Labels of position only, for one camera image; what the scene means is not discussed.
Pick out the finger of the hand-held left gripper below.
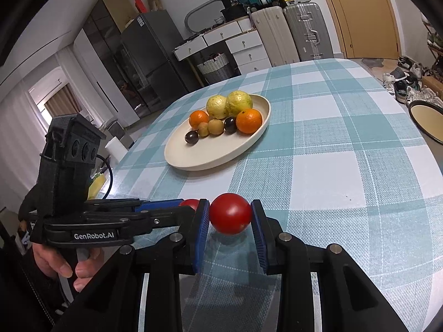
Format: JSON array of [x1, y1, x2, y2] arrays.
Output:
[[86, 206, 197, 235], [85, 198, 185, 212]]

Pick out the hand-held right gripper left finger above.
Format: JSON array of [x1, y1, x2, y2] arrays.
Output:
[[52, 199, 211, 332]]

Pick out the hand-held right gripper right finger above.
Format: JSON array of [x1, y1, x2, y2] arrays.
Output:
[[250, 199, 412, 332]]

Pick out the cream oval plate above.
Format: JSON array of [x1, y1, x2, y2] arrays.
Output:
[[164, 93, 271, 171]]

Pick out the small orange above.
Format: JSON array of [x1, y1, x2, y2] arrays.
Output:
[[189, 110, 210, 129]]

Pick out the large orange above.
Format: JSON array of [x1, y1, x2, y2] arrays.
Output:
[[236, 108, 263, 135]]

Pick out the person's left forearm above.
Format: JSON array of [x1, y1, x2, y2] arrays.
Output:
[[0, 245, 75, 332]]

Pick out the person's left hand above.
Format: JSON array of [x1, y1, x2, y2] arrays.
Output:
[[33, 244, 103, 293]]

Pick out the yellow object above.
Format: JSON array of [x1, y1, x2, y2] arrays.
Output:
[[86, 175, 106, 200]]

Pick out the brown curtains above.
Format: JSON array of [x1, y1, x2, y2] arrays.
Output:
[[45, 85, 83, 119]]

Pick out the teal white checked tablecloth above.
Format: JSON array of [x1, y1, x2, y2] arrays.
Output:
[[110, 58, 442, 332]]

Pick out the white air conditioner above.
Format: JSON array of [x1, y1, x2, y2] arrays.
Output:
[[28, 71, 67, 94]]

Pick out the yellow-green guava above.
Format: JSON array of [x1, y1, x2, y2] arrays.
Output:
[[207, 94, 230, 119], [226, 90, 253, 117]]

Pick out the grey fridge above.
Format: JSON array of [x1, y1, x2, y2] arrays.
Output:
[[119, 9, 189, 111]]

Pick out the dark glass cabinet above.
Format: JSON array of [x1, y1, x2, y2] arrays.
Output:
[[81, 0, 146, 118]]

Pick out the white wicker basket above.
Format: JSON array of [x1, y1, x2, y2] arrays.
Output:
[[197, 53, 236, 84]]

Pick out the white desk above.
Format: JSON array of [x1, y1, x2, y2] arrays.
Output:
[[173, 21, 243, 87]]

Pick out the white drawer cabinet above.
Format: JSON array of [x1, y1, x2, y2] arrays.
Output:
[[225, 17, 272, 75]]

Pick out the beige cardboard box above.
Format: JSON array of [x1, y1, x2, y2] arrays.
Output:
[[104, 0, 139, 32]]

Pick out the beige suitcase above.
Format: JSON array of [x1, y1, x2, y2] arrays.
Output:
[[250, 6, 301, 67]]

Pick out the black rimmed round tray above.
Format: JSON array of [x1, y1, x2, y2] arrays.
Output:
[[408, 100, 443, 144]]

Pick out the patterned doormat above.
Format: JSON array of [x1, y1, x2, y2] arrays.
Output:
[[360, 58, 390, 68]]

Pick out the silver suitcase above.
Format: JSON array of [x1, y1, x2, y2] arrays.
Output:
[[283, 2, 334, 62]]

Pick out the pile of sneakers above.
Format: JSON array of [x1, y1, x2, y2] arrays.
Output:
[[382, 55, 443, 108]]

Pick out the tan wooden door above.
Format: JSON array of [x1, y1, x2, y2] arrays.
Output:
[[313, 0, 402, 60]]

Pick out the wooden shoe rack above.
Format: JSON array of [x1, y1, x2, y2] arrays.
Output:
[[421, 13, 443, 77]]

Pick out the black cable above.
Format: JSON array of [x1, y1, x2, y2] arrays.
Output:
[[95, 154, 115, 198]]

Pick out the oval grey frame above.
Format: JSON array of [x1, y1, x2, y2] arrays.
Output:
[[184, 0, 225, 35]]

